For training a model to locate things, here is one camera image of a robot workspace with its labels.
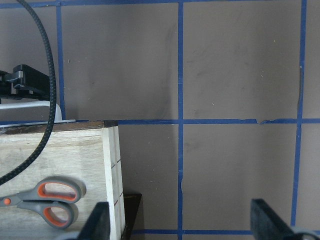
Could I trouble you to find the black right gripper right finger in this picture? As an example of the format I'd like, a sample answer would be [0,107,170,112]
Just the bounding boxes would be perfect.
[250,198,320,240]

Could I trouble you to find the wooden drawer with white handle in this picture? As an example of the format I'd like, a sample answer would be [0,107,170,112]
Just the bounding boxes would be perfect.
[0,99,126,240]

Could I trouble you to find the black braided cable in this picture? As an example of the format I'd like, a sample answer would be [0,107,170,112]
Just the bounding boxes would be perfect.
[0,0,57,186]

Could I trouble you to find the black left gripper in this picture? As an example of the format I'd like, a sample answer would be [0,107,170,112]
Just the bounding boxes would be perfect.
[0,64,50,100]

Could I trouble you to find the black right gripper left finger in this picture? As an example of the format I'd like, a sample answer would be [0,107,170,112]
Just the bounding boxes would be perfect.
[58,201,111,240]

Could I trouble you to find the orange grey scissors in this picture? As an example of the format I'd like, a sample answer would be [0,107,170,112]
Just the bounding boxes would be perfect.
[0,176,87,230]

